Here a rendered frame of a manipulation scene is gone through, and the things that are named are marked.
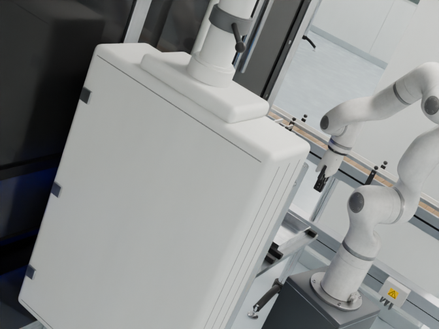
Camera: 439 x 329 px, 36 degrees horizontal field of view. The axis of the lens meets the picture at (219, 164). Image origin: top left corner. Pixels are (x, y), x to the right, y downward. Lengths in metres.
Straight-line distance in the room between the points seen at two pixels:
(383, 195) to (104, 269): 0.94
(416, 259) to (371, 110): 1.85
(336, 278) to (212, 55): 1.11
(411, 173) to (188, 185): 0.90
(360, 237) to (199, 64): 1.00
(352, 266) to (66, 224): 1.00
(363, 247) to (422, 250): 1.74
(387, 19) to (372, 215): 8.67
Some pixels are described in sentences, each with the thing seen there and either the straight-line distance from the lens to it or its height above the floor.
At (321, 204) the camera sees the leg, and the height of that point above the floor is 0.66.
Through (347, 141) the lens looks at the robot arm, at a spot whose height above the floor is 1.31.
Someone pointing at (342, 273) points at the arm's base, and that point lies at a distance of 2.26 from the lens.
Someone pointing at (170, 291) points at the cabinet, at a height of 1.15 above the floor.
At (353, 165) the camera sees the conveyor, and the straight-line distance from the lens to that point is 3.31.
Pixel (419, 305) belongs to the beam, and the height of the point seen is 0.50.
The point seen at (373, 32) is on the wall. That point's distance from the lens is 10.75.
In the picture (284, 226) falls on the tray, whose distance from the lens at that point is 2.55.
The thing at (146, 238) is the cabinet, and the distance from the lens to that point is 1.50.
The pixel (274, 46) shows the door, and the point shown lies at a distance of 2.41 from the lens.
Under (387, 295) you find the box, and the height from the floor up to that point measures 0.48.
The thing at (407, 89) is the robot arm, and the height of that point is 1.58.
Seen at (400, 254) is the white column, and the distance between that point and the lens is 3.98.
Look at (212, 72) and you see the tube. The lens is 1.38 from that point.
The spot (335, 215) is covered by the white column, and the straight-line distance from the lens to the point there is 4.05.
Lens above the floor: 2.01
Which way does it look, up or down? 24 degrees down
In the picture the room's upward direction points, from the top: 23 degrees clockwise
